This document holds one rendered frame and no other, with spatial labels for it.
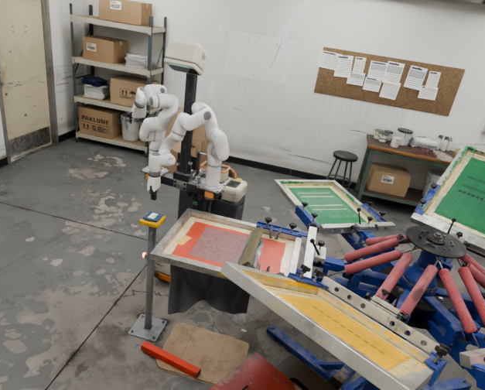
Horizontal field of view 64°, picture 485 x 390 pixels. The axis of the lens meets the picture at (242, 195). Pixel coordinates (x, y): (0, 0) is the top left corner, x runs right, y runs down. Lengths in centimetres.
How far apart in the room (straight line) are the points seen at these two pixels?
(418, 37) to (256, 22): 212
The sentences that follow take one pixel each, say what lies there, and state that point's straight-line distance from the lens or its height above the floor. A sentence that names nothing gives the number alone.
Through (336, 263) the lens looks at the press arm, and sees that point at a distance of 228.
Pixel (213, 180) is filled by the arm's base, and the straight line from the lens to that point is 259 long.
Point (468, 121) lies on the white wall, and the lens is 612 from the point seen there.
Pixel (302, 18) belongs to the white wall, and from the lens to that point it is 576.
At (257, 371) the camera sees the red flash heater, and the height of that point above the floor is 110.
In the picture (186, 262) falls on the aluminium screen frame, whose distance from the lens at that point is 214.
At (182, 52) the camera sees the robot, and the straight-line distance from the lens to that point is 238.
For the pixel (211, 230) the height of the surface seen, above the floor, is 95.
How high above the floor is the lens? 225
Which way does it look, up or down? 25 degrees down
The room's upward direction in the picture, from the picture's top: 9 degrees clockwise
